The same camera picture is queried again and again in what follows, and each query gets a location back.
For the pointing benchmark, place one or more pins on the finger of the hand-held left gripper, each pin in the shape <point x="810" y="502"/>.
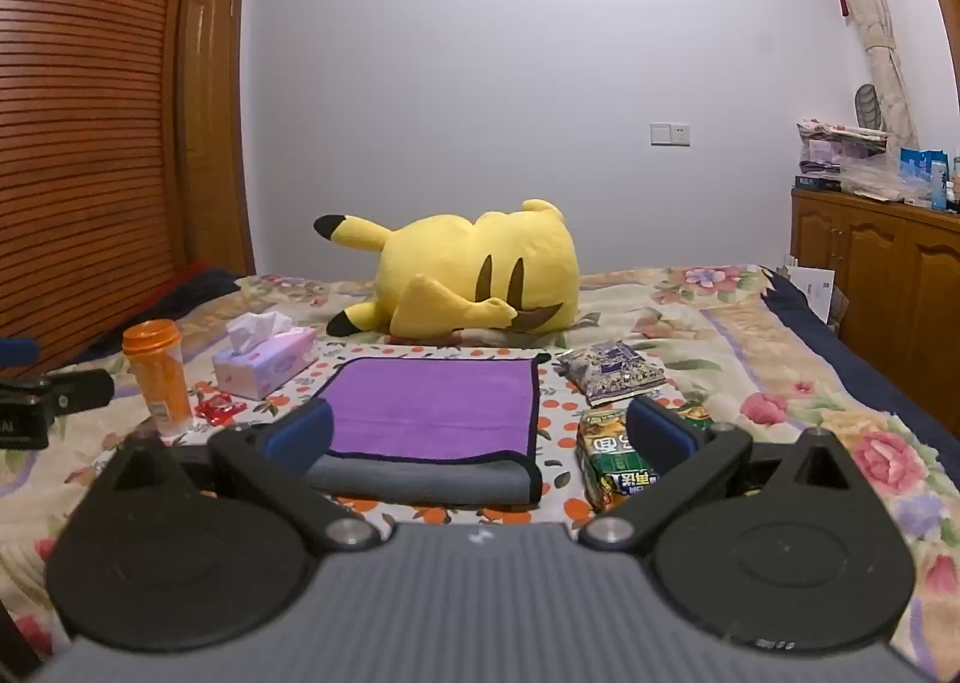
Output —
<point x="16" y="353"/>
<point x="75" y="390"/>

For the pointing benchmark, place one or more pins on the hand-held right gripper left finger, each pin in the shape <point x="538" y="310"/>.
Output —
<point x="301" y="432"/>

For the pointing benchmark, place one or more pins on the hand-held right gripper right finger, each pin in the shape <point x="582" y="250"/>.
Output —
<point x="660" y="432"/>

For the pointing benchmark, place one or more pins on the purple and grey towel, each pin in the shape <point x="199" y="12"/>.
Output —
<point x="435" y="413"/>

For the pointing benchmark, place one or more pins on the green snack packet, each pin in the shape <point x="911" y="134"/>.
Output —
<point x="604" y="458"/>

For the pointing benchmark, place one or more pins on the purple snack packet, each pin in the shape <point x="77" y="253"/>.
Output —
<point x="611" y="372"/>

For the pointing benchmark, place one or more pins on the pink tissue box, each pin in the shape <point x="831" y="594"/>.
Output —
<point x="262" y="364"/>

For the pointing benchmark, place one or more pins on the orange plastic bottle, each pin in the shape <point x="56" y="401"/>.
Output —
<point x="159" y="383"/>

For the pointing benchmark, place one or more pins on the red candy wrapper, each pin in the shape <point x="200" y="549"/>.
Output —
<point x="217" y="409"/>

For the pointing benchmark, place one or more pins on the white paper bag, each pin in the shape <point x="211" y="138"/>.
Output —
<point x="814" y="289"/>

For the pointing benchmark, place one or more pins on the navy mattress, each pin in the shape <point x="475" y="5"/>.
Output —
<point x="862" y="368"/>

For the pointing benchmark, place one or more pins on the yellow plush toy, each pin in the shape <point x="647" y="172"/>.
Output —
<point x="465" y="278"/>

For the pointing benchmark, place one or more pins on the wooden louvered wardrobe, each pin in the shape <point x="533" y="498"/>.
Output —
<point x="82" y="128"/>

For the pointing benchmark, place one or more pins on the wooden cabinet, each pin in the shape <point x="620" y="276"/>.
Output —
<point x="885" y="278"/>

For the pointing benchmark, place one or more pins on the black flat box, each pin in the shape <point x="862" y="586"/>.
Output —
<point x="817" y="182"/>

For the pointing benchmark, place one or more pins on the wooden door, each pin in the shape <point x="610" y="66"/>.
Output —
<point x="214" y="128"/>

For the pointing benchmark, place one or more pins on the stack of newspapers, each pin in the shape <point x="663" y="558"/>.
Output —
<point x="836" y="146"/>

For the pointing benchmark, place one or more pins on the clear plastic bag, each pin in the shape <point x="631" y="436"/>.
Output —
<point x="881" y="179"/>

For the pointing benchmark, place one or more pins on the blue bottle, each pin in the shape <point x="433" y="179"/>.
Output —
<point x="938" y="188"/>

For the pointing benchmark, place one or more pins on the blue box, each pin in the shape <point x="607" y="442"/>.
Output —
<point x="919" y="161"/>

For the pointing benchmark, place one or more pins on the grey hand fan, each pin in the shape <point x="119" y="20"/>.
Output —
<point x="868" y="105"/>

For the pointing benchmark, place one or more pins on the white wall switch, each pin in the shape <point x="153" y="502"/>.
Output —
<point x="670" y="134"/>

